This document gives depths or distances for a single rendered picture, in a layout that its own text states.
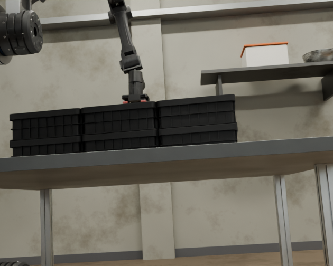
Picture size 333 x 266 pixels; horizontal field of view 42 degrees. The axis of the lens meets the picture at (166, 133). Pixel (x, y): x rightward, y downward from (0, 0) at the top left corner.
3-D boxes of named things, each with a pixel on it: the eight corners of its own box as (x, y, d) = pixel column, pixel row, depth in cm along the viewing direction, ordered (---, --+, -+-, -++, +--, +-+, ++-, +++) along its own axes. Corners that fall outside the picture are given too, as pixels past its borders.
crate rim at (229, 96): (235, 100, 163) (234, 93, 163) (155, 106, 167) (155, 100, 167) (234, 117, 202) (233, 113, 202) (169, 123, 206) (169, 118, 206)
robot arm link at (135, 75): (127, 68, 178) (141, 67, 178) (130, 74, 185) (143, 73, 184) (127, 84, 177) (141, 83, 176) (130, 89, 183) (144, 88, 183)
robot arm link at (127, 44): (106, 8, 206) (128, 1, 206) (110, 18, 211) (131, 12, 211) (117, 64, 178) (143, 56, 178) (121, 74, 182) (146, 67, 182)
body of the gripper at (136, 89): (125, 104, 182) (125, 87, 183) (149, 102, 180) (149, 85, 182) (121, 99, 175) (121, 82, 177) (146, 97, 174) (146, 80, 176)
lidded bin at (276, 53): (283, 75, 424) (280, 53, 428) (290, 65, 392) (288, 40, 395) (241, 78, 426) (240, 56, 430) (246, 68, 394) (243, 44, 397)
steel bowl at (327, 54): (335, 71, 423) (334, 58, 425) (348, 60, 389) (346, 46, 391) (299, 74, 424) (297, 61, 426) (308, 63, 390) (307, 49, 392)
